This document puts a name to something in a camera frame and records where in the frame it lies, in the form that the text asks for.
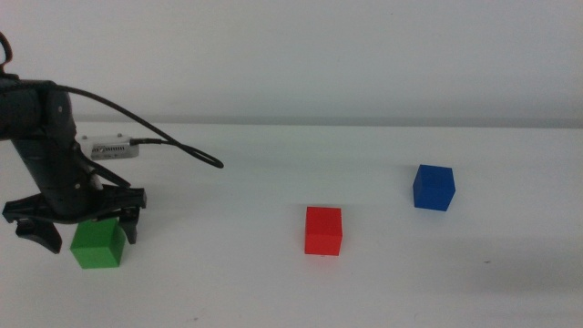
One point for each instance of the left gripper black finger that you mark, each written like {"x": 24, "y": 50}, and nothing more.
{"x": 129, "y": 223}
{"x": 41, "y": 234}

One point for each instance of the green cube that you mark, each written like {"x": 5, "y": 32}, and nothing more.
{"x": 97, "y": 246}

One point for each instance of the red cube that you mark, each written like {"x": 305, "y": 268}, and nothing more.
{"x": 323, "y": 232}

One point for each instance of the blue cube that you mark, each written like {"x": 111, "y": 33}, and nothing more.
{"x": 432, "y": 189}

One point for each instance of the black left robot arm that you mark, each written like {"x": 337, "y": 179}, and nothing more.
{"x": 32, "y": 109}

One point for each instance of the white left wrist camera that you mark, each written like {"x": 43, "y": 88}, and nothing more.
{"x": 114, "y": 149}

